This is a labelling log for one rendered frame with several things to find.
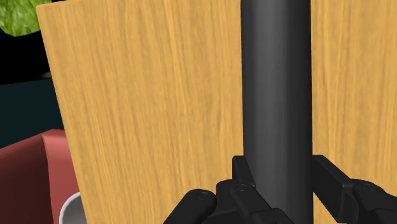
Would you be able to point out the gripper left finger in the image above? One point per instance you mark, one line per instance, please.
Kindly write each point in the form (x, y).
(229, 201)

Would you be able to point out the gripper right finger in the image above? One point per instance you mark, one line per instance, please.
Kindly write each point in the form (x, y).
(356, 195)

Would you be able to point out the dark grey cylinder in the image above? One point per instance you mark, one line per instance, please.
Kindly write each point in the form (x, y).
(277, 108)

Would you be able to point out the wooden table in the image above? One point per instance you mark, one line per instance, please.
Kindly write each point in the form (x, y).
(149, 118)

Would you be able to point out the white round cup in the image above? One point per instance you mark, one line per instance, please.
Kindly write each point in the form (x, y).
(73, 211)

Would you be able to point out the red armchair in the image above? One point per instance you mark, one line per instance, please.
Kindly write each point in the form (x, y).
(28, 180)

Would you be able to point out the green leafy plant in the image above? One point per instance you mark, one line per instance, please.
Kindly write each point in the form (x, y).
(18, 15)

